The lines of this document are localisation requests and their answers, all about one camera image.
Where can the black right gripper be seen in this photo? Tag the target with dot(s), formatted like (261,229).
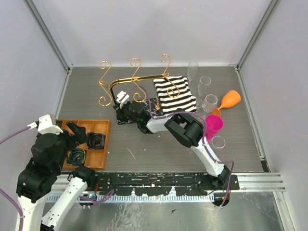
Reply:
(120,110)

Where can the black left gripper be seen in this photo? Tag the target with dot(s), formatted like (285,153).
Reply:
(79,136)

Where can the gold wine glass rack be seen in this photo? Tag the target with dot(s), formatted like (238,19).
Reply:
(108,89)

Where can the pink plastic wine glass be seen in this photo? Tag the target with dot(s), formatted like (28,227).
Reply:
(214,125)

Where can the orange plastic wine glass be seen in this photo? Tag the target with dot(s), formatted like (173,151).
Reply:
(230,99)

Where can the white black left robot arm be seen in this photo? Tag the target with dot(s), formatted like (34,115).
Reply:
(36,180)

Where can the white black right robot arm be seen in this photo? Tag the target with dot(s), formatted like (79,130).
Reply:
(185,128)

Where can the clear stemmed wine glass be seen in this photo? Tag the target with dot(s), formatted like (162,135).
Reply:
(209,103)

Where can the yellow blue rolled tie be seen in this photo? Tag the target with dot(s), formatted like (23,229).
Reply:
(76,157)

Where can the blue floral rolled tie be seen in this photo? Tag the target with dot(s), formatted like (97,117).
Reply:
(95,141)

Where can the orange wooden compartment tray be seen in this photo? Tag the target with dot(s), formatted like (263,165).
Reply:
(95,159)

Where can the black white striped cloth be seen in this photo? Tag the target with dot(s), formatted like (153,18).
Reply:
(174,94)

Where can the tall clear champagne flute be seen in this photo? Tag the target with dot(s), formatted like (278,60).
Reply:
(192,70)

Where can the white slotted cable duct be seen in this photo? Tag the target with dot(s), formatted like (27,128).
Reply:
(160,199)

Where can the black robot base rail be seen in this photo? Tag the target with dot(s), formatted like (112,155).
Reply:
(155,184)

